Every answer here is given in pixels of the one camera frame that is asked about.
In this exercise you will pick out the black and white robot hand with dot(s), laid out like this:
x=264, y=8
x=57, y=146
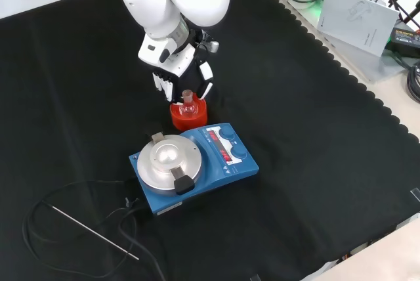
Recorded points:
x=178, y=61

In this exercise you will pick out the clear round-bottom glass flask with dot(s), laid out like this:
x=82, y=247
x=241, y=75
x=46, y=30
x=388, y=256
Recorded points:
x=188, y=108

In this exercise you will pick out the blue-base heater with steel top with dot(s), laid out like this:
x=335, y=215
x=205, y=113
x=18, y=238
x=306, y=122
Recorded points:
x=203, y=182

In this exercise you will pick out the black bench cloth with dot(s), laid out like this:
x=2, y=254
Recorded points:
x=311, y=163

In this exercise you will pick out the pale printed board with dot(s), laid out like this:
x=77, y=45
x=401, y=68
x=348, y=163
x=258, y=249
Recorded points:
x=357, y=20

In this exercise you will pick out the thin steel probe rod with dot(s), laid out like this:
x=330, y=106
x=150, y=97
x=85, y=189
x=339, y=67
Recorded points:
x=95, y=232

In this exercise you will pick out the black power adapter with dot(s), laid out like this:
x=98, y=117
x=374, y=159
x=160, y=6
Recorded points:
x=407, y=38

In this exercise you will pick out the clear cloth clip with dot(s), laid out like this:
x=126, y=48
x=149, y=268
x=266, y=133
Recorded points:
x=254, y=278
x=416, y=194

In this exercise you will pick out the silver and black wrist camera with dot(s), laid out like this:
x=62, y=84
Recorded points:
x=214, y=46

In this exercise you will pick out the grey metal base plate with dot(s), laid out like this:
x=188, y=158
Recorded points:
x=361, y=61

